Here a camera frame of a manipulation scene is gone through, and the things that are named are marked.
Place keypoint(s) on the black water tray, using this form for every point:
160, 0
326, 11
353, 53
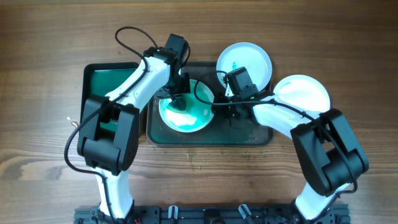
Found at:
102, 78

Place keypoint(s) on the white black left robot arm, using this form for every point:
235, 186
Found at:
109, 131

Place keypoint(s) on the dark grey serving tray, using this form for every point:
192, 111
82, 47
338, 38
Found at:
220, 132

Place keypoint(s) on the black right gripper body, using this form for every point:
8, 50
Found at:
227, 109

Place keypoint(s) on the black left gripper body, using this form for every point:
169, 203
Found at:
177, 85

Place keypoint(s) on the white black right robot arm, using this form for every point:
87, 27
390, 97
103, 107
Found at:
330, 155

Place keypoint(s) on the white plate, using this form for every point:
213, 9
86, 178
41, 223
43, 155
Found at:
197, 116
304, 92
252, 57

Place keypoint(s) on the green yellow sponge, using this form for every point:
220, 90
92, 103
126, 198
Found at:
178, 105

